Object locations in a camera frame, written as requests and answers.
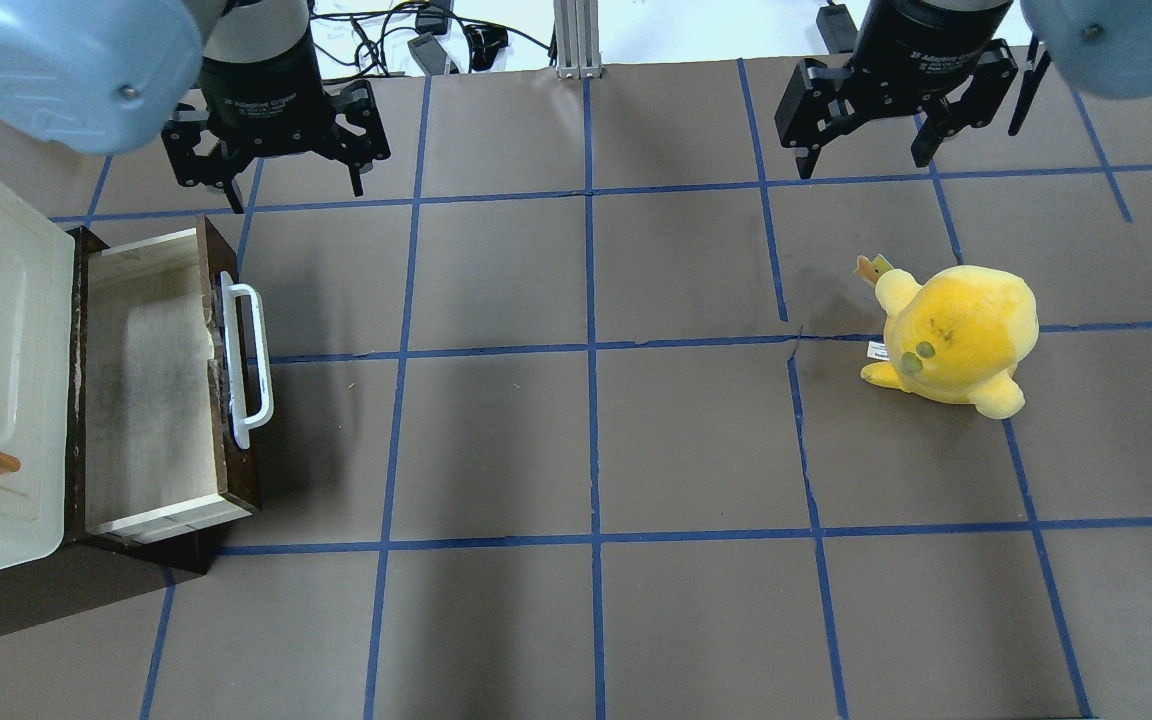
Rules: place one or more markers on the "white drawer handle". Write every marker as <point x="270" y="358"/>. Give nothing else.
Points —
<point x="243" y="419"/>

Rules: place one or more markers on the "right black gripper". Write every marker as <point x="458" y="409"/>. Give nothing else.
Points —
<point x="919" y="40"/>

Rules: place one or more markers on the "aluminium frame post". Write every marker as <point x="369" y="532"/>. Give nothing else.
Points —
<point x="577" y="40"/>

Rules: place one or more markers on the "yellow plush dinosaur toy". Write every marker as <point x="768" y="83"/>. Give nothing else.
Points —
<point x="957" y="338"/>

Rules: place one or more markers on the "dark brown wooden drawer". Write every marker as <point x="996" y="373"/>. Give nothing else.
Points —
<point x="160" y="452"/>

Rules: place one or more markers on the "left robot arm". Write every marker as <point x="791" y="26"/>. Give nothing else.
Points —
<point x="101" y="77"/>

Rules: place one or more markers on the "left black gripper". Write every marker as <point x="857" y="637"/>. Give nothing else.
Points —
<point x="263" y="92"/>

